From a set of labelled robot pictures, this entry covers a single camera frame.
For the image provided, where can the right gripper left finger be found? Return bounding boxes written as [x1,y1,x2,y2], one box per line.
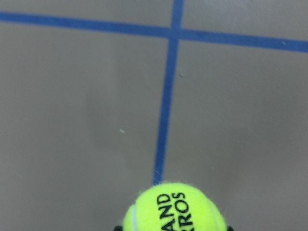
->
[114,226,123,231]

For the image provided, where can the yellow branded tennis ball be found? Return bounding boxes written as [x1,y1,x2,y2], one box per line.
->
[122,182,229,231]

